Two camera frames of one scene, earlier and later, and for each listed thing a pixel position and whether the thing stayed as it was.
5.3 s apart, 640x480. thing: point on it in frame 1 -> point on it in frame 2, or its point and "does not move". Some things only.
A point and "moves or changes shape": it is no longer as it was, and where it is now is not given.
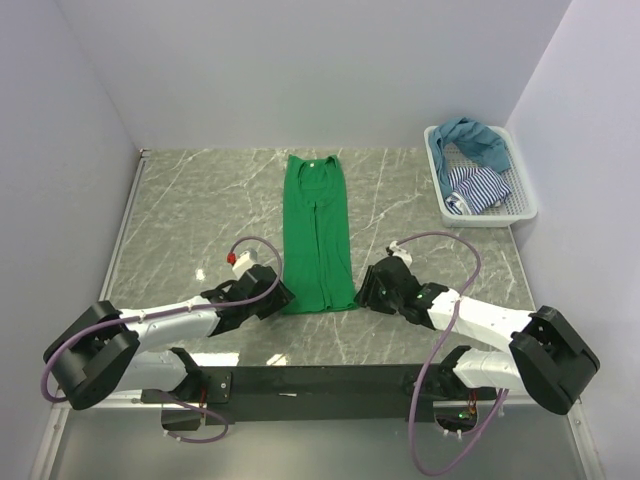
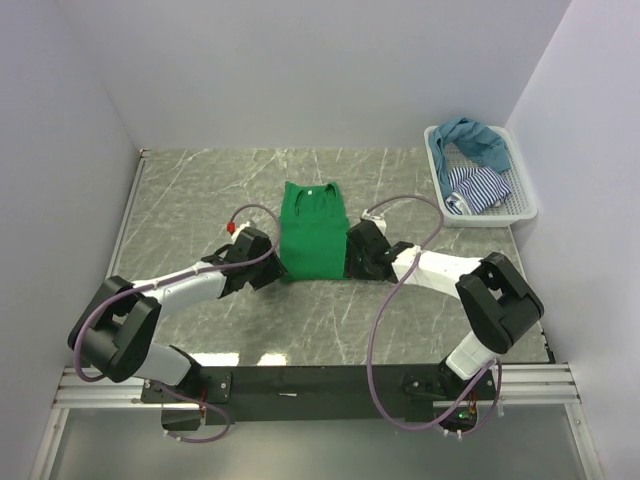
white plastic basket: x=520 y=203 does not move
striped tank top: x=478 y=189 does not move
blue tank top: x=484 y=144 does not move
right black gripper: x=367 y=295 -> x=352 y=268
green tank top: x=317 y=267 moves or changes shape
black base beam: x=319 y=393 does not move
